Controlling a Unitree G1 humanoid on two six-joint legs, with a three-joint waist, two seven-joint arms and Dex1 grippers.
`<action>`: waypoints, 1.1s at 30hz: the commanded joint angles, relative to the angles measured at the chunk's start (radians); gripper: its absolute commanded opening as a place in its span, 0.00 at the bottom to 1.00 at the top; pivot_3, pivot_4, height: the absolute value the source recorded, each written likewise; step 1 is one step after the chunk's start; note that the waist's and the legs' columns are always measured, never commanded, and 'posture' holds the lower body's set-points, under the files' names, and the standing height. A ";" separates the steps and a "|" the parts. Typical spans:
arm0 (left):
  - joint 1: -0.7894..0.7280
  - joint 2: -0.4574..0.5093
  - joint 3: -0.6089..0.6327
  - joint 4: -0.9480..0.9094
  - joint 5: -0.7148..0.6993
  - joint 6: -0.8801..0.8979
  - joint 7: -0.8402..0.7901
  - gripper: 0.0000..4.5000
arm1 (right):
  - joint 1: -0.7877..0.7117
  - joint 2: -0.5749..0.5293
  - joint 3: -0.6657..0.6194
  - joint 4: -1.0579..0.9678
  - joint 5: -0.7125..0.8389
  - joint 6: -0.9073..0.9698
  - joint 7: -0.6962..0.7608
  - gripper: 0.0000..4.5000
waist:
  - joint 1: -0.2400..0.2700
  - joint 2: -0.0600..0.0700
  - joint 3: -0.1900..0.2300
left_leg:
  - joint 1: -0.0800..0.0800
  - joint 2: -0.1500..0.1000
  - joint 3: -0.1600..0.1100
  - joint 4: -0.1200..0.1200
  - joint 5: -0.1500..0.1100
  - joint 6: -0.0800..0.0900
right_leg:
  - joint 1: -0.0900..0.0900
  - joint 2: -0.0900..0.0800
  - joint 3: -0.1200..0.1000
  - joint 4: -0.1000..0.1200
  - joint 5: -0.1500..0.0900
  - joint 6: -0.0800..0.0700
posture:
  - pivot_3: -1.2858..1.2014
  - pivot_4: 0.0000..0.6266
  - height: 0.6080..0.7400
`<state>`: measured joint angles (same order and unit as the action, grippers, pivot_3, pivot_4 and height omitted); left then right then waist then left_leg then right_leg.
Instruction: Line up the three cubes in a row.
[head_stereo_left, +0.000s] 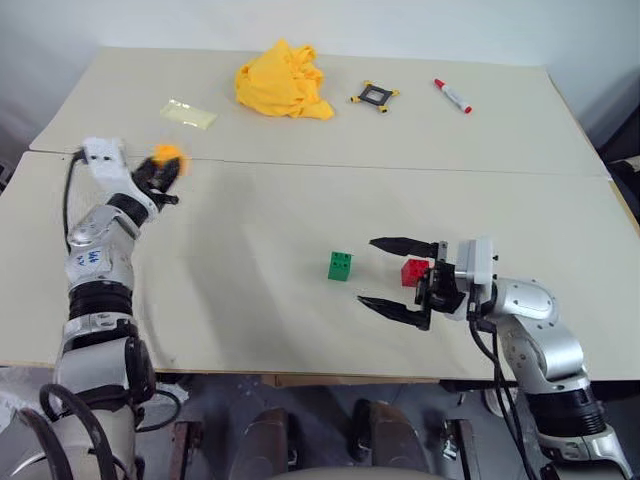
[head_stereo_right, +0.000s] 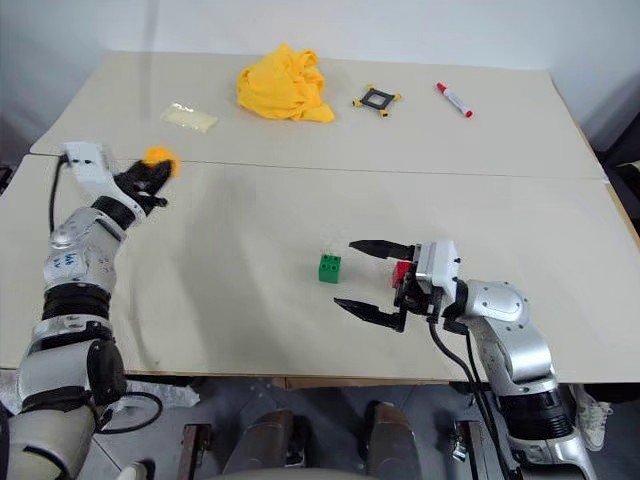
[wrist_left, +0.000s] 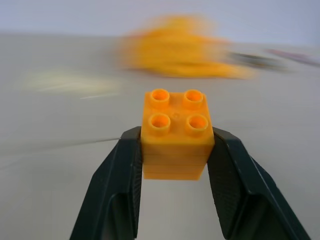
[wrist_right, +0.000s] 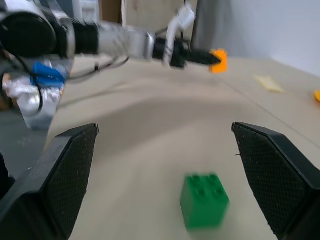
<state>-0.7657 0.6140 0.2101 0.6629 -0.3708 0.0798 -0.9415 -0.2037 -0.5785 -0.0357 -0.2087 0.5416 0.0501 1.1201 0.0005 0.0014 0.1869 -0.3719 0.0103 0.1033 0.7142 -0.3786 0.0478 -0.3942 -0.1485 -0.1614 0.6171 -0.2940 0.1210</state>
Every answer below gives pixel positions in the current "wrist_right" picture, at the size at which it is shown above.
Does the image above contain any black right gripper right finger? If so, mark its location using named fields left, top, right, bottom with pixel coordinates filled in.
left=231, top=121, right=320, bottom=240

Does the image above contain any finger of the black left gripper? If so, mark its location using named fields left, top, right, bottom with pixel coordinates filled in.
left=187, top=48, right=222, bottom=67

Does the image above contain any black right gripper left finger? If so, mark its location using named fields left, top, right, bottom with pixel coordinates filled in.
left=0, top=123, right=99, bottom=240

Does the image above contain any orange toy brick cube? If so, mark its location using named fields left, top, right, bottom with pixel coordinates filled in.
left=208, top=48, right=229, bottom=74

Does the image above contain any brown cardboard box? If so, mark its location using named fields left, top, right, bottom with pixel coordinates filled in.
left=99, top=0, right=199, bottom=41

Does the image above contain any pale yellow tape piece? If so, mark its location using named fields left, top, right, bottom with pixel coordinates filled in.
left=253, top=74, right=286, bottom=94

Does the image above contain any green toy brick cube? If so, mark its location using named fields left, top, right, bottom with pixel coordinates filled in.
left=179, top=173, right=230, bottom=231

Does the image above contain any silver robot torso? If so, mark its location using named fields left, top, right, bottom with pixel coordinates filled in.
left=1, top=59, right=66, bottom=130

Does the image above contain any blue part on robot torso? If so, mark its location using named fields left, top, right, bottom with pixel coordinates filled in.
left=30, top=61, right=68, bottom=89

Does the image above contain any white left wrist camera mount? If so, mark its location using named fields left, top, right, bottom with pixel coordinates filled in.
left=161, top=4, right=196, bottom=68

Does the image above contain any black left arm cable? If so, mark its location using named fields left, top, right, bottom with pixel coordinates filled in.
left=65, top=55, right=131, bottom=84

